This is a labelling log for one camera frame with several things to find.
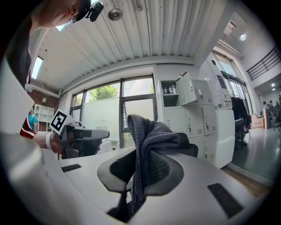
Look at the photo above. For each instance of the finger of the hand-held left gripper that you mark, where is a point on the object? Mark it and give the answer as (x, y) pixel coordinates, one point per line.
(96, 134)

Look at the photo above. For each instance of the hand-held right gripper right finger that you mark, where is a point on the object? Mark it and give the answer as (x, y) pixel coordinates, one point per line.
(197, 197)

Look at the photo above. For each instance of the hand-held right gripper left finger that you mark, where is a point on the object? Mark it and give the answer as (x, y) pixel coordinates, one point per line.
(87, 173)

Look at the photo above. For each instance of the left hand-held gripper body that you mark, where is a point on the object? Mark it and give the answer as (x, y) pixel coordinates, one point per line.
(57, 120)

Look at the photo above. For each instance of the black office chair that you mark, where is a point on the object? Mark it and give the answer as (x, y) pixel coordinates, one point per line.
(188, 145)

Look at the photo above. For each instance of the grey cloth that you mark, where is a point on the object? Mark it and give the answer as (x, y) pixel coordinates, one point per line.
(151, 136)

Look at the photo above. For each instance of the person's left forearm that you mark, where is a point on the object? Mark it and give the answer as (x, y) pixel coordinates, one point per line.
(40, 139)

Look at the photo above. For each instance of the person's left hand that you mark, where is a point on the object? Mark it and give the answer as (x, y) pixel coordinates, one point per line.
(56, 144)

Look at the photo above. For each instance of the white cubby shelf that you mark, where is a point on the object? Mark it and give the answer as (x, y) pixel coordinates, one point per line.
(45, 117)

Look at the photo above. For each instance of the white wristband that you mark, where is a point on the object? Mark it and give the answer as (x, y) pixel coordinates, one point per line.
(48, 141)

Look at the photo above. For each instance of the wooden step platform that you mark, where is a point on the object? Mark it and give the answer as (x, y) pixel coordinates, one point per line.
(246, 178)

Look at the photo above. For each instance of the white box cabinet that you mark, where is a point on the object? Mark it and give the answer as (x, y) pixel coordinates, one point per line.
(225, 136)

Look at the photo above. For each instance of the grey metal locker cabinet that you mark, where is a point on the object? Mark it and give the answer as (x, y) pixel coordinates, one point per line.
(193, 118)

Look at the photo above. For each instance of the cardboard boxes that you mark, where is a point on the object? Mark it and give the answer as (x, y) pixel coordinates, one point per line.
(257, 122)

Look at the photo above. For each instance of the person's head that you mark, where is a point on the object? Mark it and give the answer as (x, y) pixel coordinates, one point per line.
(57, 11)

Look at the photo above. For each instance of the round grey ceiling fixture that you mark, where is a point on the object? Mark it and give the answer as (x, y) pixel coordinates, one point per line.
(115, 14)

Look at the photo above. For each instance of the black balcony railing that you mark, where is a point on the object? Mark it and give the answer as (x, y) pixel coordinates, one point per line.
(263, 63)

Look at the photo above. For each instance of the round ceiling light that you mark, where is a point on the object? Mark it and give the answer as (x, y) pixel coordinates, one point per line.
(242, 37)

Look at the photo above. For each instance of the white ceiling air conditioner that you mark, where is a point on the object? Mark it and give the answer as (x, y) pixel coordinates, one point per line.
(230, 27)

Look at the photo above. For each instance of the black window frame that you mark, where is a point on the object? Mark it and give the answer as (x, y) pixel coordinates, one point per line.
(121, 109)

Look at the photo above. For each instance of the black head-mounted camera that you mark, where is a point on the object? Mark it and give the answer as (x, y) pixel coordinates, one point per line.
(95, 11)

